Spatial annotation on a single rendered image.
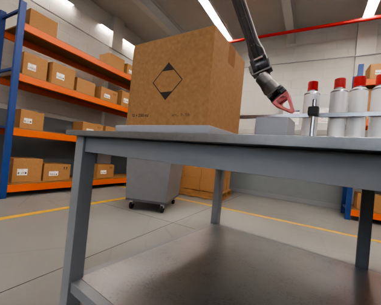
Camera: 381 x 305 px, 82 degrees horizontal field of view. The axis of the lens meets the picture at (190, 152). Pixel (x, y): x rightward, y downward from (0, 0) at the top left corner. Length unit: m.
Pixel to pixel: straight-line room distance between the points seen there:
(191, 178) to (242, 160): 3.68
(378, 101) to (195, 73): 0.57
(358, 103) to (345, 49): 4.84
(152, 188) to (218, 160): 2.35
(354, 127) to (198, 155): 0.53
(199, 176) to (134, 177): 1.55
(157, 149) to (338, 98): 0.62
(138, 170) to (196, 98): 2.34
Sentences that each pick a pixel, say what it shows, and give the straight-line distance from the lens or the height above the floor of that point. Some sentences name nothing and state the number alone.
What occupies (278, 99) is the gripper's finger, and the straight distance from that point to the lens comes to 0.94.
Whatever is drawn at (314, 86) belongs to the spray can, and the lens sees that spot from 0.93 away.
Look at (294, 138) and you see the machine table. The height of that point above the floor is 0.83.
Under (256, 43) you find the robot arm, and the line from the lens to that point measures 1.01.
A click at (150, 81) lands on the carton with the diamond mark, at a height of 0.99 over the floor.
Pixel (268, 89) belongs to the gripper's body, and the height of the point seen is 1.06.
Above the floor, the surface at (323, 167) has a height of 0.78.
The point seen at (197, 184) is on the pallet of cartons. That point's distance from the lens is 4.13.
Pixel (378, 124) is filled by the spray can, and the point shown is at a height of 0.93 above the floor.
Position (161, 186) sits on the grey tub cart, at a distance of 2.81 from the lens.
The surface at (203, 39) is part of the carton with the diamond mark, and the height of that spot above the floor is 1.09.
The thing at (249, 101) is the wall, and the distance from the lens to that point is 5.54.
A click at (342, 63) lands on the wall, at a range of 5.60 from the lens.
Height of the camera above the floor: 0.78
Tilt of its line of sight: 1 degrees up
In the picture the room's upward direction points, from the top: 6 degrees clockwise
